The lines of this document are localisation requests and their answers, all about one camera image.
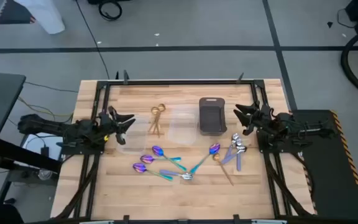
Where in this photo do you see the black aluminium rig frame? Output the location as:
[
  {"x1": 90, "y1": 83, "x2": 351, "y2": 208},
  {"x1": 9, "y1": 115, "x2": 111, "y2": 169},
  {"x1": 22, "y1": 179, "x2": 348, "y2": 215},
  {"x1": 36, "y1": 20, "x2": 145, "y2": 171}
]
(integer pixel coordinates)
[{"x1": 50, "y1": 79, "x2": 316, "y2": 224}]

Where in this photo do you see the dark grey plastic bin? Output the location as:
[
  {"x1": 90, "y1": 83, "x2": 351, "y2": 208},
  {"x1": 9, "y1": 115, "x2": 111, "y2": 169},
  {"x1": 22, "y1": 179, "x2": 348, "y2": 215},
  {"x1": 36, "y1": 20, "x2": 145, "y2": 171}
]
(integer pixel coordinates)
[{"x1": 198, "y1": 97, "x2": 228, "y2": 136}]

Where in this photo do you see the thin black cable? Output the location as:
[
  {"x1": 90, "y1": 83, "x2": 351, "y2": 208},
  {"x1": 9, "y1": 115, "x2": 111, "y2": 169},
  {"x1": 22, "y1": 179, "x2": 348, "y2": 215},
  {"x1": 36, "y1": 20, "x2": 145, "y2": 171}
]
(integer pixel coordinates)
[{"x1": 24, "y1": 81, "x2": 80, "y2": 93}]

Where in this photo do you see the iridescent spoon teal handle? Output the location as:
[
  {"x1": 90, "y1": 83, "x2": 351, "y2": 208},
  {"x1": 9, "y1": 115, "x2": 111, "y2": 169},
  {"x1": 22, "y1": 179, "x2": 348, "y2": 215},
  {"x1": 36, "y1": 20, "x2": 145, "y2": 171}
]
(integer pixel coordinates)
[
  {"x1": 190, "y1": 142, "x2": 221, "y2": 175},
  {"x1": 152, "y1": 145, "x2": 188, "y2": 172},
  {"x1": 132, "y1": 162, "x2": 174, "y2": 182},
  {"x1": 140, "y1": 154, "x2": 182, "y2": 165}
]

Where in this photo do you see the black platform hazard stripe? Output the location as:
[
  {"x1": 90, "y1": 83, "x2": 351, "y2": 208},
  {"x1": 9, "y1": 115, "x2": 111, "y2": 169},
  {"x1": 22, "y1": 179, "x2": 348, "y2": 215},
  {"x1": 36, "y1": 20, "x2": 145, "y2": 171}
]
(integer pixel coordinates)
[{"x1": 292, "y1": 108, "x2": 358, "y2": 221}]

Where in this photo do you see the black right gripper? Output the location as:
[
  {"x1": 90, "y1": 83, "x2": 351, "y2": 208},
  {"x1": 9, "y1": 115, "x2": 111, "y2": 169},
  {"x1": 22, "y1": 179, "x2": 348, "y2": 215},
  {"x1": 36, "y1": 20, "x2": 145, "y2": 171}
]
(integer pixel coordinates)
[{"x1": 232, "y1": 101, "x2": 276, "y2": 133}]

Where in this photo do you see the long black floor cable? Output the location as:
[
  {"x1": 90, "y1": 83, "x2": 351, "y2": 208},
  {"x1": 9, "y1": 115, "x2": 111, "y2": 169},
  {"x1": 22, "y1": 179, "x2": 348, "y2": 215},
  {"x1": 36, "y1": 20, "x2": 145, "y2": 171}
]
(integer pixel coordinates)
[{"x1": 75, "y1": 0, "x2": 111, "y2": 80}]

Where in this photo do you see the black mat striped edge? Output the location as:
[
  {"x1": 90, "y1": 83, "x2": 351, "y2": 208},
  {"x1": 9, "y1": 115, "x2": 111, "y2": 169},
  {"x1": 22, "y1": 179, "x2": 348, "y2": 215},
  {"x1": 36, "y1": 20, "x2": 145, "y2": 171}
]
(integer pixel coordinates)
[{"x1": 0, "y1": 0, "x2": 37, "y2": 25}]

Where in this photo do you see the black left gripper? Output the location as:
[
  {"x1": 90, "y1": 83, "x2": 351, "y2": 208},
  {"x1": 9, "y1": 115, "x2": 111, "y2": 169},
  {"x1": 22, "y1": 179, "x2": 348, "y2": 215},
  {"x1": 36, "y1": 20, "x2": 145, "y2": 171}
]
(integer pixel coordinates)
[{"x1": 96, "y1": 105, "x2": 137, "y2": 143}]

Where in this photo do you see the white sheet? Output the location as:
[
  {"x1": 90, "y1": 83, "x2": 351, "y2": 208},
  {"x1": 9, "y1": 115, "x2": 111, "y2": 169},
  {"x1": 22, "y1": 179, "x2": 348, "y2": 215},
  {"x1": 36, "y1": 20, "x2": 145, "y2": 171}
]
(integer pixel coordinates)
[{"x1": 22, "y1": 133, "x2": 67, "y2": 169}]

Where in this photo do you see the clear round cup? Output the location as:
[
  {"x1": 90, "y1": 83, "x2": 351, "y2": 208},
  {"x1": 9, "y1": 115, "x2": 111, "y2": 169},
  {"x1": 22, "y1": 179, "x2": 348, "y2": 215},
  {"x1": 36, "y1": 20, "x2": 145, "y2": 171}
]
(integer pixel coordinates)
[{"x1": 37, "y1": 169, "x2": 53, "y2": 181}]

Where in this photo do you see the coiled black cable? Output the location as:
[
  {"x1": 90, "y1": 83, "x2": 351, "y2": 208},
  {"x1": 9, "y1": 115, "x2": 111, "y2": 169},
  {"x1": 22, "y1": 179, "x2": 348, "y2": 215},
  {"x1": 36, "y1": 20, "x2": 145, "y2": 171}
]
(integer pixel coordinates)
[{"x1": 98, "y1": 1, "x2": 123, "y2": 22}]

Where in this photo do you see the person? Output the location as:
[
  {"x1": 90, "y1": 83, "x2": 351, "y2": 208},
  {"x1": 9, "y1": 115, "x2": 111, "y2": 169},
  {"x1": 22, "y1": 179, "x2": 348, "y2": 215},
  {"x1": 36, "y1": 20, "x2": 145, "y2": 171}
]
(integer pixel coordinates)
[{"x1": 0, "y1": 203, "x2": 24, "y2": 224}]

